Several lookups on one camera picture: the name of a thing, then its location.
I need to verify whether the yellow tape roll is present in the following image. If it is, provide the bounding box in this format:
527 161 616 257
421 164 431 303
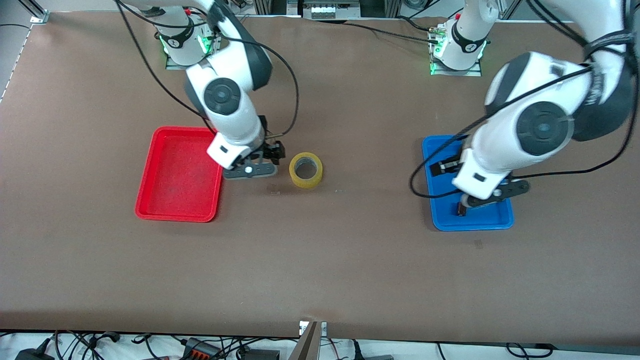
289 152 324 190

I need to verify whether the blue plastic tray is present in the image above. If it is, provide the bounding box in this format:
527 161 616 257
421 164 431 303
422 135 515 232

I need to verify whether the red plastic tray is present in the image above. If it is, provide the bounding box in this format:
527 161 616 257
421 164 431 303
134 126 224 223

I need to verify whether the black orange power strip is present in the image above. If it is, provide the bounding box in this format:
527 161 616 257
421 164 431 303
181 338 222 360

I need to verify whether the black power adapter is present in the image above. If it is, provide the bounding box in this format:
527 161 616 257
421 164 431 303
15 345 56 360

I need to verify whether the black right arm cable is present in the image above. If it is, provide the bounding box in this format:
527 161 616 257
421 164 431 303
115 0 300 139

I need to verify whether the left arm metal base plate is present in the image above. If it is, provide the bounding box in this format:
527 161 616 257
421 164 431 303
430 27 482 77

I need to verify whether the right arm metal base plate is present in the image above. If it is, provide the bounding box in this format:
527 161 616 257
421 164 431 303
166 16 224 71

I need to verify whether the black cable on table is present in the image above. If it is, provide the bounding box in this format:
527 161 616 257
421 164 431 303
345 15 442 44

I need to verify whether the aluminium frame structure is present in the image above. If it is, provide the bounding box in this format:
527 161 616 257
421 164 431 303
252 0 401 21

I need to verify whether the metal pole clamp bracket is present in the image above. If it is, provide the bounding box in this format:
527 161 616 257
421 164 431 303
299 320 328 337

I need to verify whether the black looped floor cable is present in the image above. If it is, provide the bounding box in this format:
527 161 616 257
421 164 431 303
505 342 553 359

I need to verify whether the metal camera pole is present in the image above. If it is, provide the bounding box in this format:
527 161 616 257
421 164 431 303
287 321 321 360

